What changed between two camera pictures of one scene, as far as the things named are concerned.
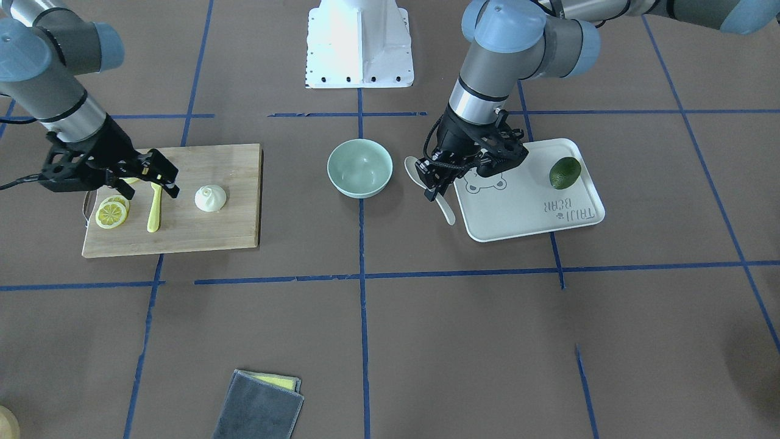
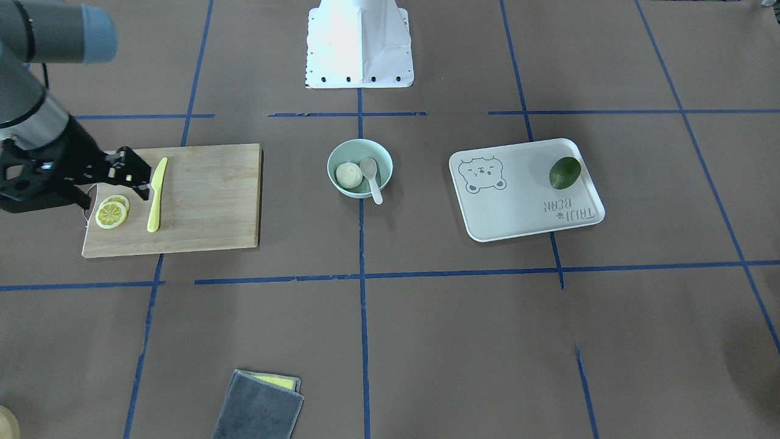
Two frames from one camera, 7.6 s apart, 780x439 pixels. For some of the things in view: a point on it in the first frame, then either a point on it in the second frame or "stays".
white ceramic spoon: (411, 168) → (368, 166)
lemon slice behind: (119, 199) stays
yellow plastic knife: (154, 217) stays
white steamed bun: (210, 198) → (348, 175)
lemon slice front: (111, 215) stays
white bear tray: (520, 199) stays
